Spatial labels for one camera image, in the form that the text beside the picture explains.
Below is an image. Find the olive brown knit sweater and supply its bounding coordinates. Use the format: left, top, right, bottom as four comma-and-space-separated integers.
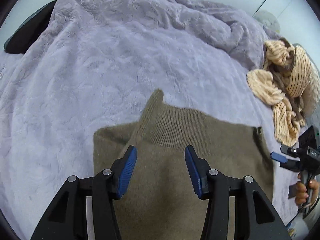
93, 89, 273, 239

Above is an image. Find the person's right hand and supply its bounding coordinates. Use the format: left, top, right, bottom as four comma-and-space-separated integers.
295, 173, 319, 206

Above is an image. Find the cream striped garment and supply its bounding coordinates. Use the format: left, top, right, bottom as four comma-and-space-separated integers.
247, 37, 311, 146

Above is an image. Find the lavender plush bed blanket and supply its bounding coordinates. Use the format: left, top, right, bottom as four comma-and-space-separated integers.
1, 0, 296, 239

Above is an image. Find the black pillow at bedside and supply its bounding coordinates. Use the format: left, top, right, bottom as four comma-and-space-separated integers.
4, 0, 57, 54

